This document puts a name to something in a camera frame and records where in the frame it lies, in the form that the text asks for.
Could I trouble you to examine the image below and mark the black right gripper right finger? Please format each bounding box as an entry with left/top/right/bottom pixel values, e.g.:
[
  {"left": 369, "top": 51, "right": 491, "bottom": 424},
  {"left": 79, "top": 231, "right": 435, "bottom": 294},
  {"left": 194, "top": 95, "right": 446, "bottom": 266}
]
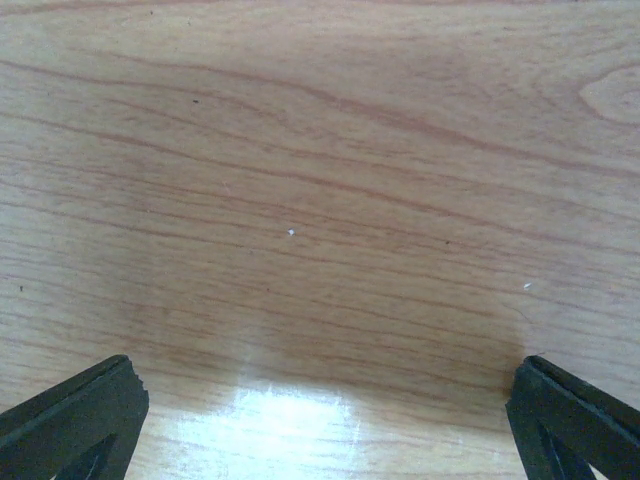
[{"left": 506, "top": 356, "right": 639, "bottom": 479}]

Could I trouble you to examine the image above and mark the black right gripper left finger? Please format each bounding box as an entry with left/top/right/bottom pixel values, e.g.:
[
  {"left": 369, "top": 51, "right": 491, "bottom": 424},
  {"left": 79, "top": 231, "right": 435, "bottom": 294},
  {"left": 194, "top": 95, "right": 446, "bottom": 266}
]
[{"left": 1, "top": 355, "right": 149, "bottom": 479}]

